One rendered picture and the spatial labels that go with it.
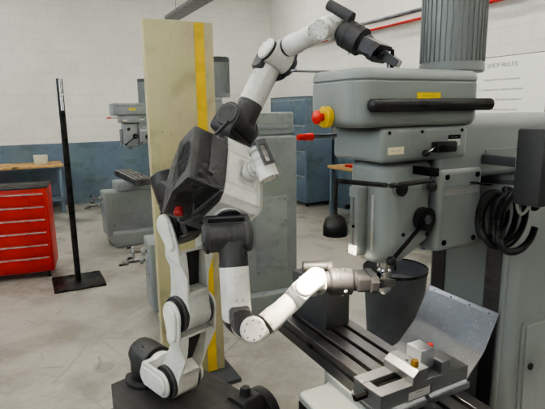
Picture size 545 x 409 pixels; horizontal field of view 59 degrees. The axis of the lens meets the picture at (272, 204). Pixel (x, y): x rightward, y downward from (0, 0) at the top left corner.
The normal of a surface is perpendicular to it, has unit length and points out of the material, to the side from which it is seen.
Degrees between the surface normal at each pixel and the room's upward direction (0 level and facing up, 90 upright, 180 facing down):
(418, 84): 90
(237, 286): 74
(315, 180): 90
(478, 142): 90
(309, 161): 90
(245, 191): 59
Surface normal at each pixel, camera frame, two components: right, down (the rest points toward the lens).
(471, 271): -0.89, 0.10
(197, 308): 0.70, -0.03
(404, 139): 0.46, 0.17
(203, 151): 0.60, -0.40
